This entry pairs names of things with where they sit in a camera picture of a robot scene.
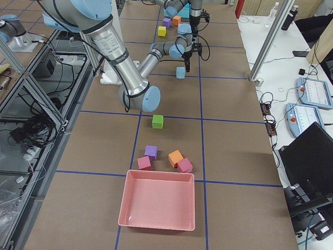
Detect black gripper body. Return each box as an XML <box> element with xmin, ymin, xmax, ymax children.
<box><xmin>182</xmin><ymin>43</ymin><xmax>202</xmax><ymax>61</ymax></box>
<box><xmin>189</xmin><ymin>9</ymin><xmax>210</xmax><ymax>27</ymax></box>

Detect light blue block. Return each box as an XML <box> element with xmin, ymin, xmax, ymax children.
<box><xmin>176</xmin><ymin>67</ymin><xmax>186</xmax><ymax>79</ymax></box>

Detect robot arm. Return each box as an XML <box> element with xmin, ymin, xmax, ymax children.
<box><xmin>149</xmin><ymin>0</ymin><xmax>210</xmax><ymax>28</ymax></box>
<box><xmin>40</xmin><ymin>1</ymin><xmax>202</xmax><ymax>112</ymax></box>

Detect cyan plastic bin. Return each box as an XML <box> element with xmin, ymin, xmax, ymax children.
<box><xmin>178</xmin><ymin>3</ymin><xmax>190</xmax><ymax>18</ymax></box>

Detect orange foam block near cyan bin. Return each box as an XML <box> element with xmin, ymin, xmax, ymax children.
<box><xmin>172</xmin><ymin>15</ymin><xmax>182</xmax><ymax>27</ymax></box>

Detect purple foam block near cyan bin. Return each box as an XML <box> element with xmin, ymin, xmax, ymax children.
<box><xmin>162</xmin><ymin>18</ymin><xmax>171</xmax><ymax>28</ymax></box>

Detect yellow foam block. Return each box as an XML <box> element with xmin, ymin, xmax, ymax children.
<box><xmin>157</xmin><ymin>26</ymin><xmax>167</xmax><ymax>37</ymax></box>

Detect green foam block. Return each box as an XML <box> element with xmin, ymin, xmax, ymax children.
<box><xmin>152</xmin><ymin>115</ymin><xmax>164</xmax><ymax>129</ymax></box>

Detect white pillar with base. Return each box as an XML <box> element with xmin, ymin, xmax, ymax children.
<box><xmin>94</xmin><ymin>1</ymin><xmax>139</xmax><ymax>85</ymax></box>

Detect black water bottle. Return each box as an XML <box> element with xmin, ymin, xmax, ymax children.
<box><xmin>281</xmin><ymin>5</ymin><xmax>299</xmax><ymax>31</ymax></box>

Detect purple foam block near red bin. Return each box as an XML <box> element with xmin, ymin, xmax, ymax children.
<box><xmin>144</xmin><ymin>145</ymin><xmax>158</xmax><ymax>160</ymax></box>

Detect orange foam block near red bin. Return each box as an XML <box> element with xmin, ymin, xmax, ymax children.
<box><xmin>168</xmin><ymin>150</ymin><xmax>184</xmax><ymax>168</ymax></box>

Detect black smartphone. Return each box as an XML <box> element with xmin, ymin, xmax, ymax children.
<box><xmin>292</xmin><ymin>51</ymin><xmax>309</xmax><ymax>57</ymax></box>

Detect magenta foam block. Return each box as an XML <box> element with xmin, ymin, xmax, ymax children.
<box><xmin>177</xmin><ymin>158</ymin><xmax>193</xmax><ymax>173</ymax></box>

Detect dark pink foam block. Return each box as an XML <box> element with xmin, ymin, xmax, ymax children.
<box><xmin>137</xmin><ymin>156</ymin><xmax>152</xmax><ymax>171</ymax></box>

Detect teach pendant near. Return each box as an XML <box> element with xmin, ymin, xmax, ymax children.
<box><xmin>286</xmin><ymin>103</ymin><xmax>325</xmax><ymax>138</ymax></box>

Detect teach pendant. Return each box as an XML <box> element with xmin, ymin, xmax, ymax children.
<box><xmin>286</xmin><ymin>103</ymin><xmax>325</xmax><ymax>138</ymax></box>
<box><xmin>296</xmin><ymin>77</ymin><xmax>332</xmax><ymax>110</ymax></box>

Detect teach pendant far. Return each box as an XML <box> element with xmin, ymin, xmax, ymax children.
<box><xmin>296</xmin><ymin>77</ymin><xmax>332</xmax><ymax>110</ymax></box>

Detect red plastic bin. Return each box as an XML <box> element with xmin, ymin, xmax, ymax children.
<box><xmin>118</xmin><ymin>170</ymin><xmax>196</xmax><ymax>231</ymax></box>

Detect black laptop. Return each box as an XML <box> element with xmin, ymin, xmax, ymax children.
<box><xmin>279</xmin><ymin>122</ymin><xmax>332</xmax><ymax>195</ymax></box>

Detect aluminium frame post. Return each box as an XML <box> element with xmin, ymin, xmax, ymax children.
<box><xmin>249</xmin><ymin>0</ymin><xmax>294</xmax><ymax>87</ymax></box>

